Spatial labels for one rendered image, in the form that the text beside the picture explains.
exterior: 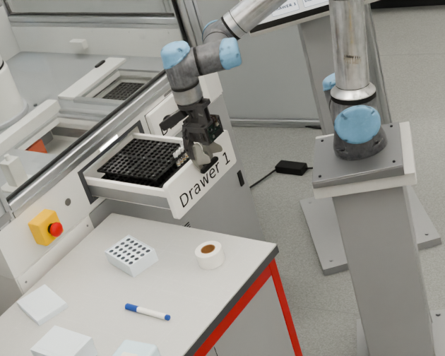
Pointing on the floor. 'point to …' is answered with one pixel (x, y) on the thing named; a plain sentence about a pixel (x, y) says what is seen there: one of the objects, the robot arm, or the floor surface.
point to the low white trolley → (162, 297)
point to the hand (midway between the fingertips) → (203, 163)
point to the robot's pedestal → (387, 264)
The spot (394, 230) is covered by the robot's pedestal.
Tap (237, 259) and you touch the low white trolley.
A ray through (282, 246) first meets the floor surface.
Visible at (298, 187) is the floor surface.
